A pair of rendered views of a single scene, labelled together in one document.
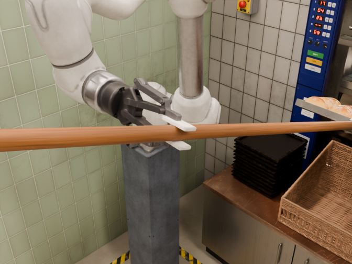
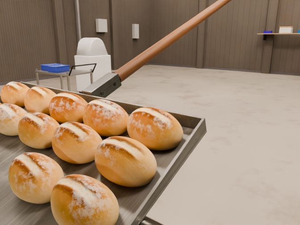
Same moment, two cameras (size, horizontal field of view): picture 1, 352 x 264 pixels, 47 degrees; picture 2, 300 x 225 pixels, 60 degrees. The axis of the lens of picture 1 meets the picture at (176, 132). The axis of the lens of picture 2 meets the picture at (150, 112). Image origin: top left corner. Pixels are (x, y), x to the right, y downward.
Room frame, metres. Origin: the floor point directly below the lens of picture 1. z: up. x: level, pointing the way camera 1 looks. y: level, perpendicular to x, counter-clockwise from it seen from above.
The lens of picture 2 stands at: (1.86, -0.65, 1.38)
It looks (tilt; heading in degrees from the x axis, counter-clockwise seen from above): 16 degrees down; 170
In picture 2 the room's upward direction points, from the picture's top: straight up
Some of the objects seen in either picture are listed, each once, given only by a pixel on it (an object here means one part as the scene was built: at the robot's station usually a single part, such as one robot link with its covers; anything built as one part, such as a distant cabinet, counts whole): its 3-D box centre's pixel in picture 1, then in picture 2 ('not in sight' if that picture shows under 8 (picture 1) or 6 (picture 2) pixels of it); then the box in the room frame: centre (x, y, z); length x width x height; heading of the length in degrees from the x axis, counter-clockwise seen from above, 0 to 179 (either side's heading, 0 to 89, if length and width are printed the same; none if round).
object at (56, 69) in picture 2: not in sight; (67, 91); (-2.69, -1.31, 0.49); 1.03 x 0.60 x 0.97; 41
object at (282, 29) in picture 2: not in sight; (285, 30); (-6.97, 5.81, 1.63); 0.41 x 0.35 x 0.23; 44
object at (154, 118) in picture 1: (151, 107); not in sight; (1.61, 0.11, 1.17); 0.18 x 0.16 x 0.22; 79
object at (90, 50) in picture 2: not in sight; (93, 65); (-4.89, -0.95, 0.68); 0.70 x 0.63 x 1.37; 134
